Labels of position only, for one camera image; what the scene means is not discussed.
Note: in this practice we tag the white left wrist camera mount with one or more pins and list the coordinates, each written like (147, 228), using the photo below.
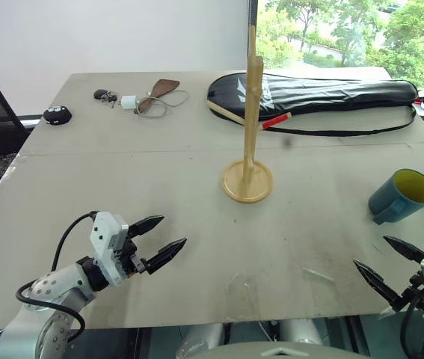
(103, 239)

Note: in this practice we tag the black racket bag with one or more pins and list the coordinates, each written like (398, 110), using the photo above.
(309, 93)

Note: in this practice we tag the wooden mug tree stand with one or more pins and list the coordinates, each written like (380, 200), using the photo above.
(251, 149)

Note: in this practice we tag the teal mug yellow inside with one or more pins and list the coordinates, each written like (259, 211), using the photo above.
(387, 198)

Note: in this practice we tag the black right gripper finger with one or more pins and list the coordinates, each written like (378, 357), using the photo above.
(378, 285)
(408, 251)

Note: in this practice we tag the small black round device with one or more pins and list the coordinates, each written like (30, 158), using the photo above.
(57, 115)

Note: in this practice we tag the silver robot torso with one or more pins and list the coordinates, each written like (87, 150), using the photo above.
(271, 351)

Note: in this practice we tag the white charger plug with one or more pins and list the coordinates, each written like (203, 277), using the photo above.
(127, 102)

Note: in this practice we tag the brown leather pouch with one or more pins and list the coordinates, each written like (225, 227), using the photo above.
(161, 88)

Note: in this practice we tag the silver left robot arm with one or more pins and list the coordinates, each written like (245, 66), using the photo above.
(58, 280)

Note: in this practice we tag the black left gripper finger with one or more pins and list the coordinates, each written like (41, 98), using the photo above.
(165, 254)
(146, 225)

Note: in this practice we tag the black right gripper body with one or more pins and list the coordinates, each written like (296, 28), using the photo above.
(421, 289)

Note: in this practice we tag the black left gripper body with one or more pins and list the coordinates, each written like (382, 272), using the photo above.
(129, 258)

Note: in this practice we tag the black key fob with keys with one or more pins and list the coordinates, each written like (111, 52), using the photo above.
(101, 94)

